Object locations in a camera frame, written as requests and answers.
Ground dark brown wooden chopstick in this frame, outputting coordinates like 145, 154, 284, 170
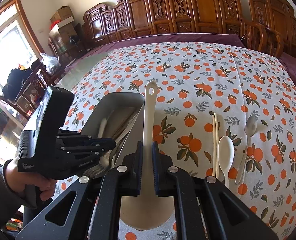
112, 111, 137, 141

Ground white plastic rice paddle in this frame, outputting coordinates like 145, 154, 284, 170
120, 81, 174, 231

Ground light bamboo chopstick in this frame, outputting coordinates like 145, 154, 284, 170
212, 114, 217, 177
214, 113, 220, 179

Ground metal spoon white handle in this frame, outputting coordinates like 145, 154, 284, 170
235, 115, 257, 185

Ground left forearm dark sleeve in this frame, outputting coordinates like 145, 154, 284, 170
0, 165, 37, 229

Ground person's left hand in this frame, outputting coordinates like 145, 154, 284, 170
5, 160, 57, 201

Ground metal fork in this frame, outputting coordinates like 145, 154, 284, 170
83, 144, 120, 179

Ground white spoon in tray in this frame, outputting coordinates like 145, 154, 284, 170
97, 118, 107, 139

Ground metal rectangular tray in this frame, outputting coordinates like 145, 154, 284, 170
80, 92, 145, 178

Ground white ceramic soup spoon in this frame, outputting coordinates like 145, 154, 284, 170
217, 136, 234, 189

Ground dark wooden side chair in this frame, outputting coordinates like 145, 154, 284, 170
0, 59, 64, 120

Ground orange print tablecloth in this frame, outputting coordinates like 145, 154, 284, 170
60, 42, 296, 239

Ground clear plastic bag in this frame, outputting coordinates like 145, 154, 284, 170
40, 53, 61, 75

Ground black bag by window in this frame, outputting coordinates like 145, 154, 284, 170
2, 68, 32, 101

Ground purple bench cushion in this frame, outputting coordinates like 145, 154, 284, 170
64, 33, 246, 74

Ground stacked cardboard boxes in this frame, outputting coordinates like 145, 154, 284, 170
49, 6, 77, 44

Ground carved wooden long bench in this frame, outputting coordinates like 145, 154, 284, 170
83, 0, 245, 48

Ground carved wooden armchair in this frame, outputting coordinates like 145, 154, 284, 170
248, 0, 296, 58

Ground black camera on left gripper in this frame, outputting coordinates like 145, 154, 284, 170
17, 86, 75, 158

